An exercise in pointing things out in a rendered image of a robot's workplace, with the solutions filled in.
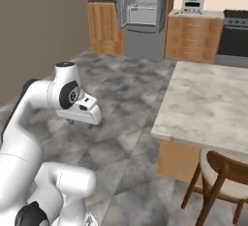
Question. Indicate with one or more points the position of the tall wooden cupboard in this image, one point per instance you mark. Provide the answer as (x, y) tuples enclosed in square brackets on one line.
[(105, 27)]

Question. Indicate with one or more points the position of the grey fridge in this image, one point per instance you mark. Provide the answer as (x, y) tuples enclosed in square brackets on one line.
[(143, 13)]

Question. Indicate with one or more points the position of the wooden chair with cream seat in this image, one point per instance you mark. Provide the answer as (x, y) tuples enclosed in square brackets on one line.
[(219, 181)]

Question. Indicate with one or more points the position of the white toaster oven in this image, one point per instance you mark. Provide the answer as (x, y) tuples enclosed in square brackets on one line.
[(192, 5)]

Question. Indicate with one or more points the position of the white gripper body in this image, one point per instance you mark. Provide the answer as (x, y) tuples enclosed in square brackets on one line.
[(82, 114)]

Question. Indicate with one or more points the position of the marble-topped dining table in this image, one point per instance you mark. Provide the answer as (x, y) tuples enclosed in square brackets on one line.
[(206, 107)]

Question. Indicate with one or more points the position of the black oven range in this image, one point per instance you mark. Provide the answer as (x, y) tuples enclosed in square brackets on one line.
[(234, 37)]

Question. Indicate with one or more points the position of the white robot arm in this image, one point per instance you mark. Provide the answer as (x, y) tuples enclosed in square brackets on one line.
[(22, 145)]

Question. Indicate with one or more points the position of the wooden drawer cabinet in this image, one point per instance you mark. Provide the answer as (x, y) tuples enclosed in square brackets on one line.
[(193, 37)]

